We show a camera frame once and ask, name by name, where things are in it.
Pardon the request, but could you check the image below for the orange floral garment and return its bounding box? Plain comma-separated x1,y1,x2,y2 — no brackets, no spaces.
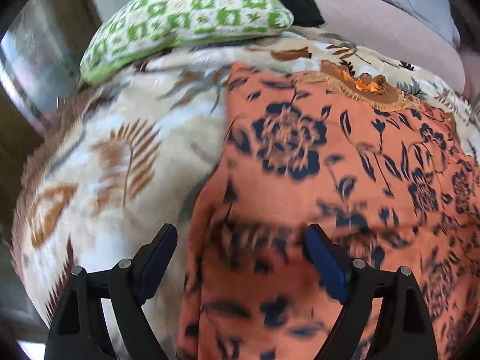
176,62,479,359

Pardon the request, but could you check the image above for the cream leaf-pattern fleece blanket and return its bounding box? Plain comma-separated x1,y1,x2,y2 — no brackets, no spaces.
12,28,479,359

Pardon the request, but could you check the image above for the green white patterned pillow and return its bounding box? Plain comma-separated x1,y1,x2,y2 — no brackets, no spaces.
80,0,294,86

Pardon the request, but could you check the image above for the grey curtain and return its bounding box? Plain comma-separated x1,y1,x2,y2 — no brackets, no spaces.
1,0,98,133

